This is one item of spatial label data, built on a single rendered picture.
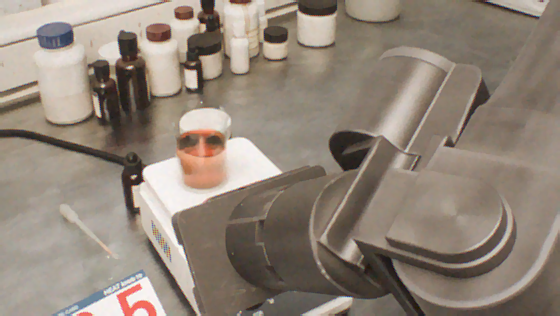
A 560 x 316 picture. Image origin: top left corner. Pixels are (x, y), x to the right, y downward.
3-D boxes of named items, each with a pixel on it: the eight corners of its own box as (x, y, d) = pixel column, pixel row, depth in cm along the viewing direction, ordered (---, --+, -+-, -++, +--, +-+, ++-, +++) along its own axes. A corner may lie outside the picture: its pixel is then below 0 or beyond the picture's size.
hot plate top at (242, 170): (306, 202, 57) (306, 195, 57) (190, 247, 53) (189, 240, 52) (244, 141, 66) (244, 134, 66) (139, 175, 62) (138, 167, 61)
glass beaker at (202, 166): (171, 171, 61) (164, 100, 57) (223, 161, 62) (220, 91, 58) (183, 208, 56) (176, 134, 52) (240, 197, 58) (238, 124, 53)
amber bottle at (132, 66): (137, 115, 87) (128, 44, 81) (114, 107, 89) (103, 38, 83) (157, 102, 90) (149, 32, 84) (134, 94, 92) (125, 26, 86)
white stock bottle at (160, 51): (188, 91, 93) (183, 29, 87) (155, 101, 90) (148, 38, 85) (171, 76, 97) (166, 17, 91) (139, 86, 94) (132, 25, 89)
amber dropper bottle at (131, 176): (120, 207, 70) (111, 156, 66) (133, 192, 72) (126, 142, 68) (142, 213, 69) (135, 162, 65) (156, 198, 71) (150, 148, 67)
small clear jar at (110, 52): (95, 91, 93) (89, 52, 90) (120, 76, 97) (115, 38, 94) (124, 101, 90) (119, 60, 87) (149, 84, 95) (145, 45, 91)
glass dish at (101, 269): (89, 256, 63) (86, 240, 62) (142, 253, 63) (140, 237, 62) (82, 297, 58) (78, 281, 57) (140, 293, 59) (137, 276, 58)
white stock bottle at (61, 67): (96, 121, 86) (82, 35, 79) (43, 128, 84) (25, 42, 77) (94, 97, 92) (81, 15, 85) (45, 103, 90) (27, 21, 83)
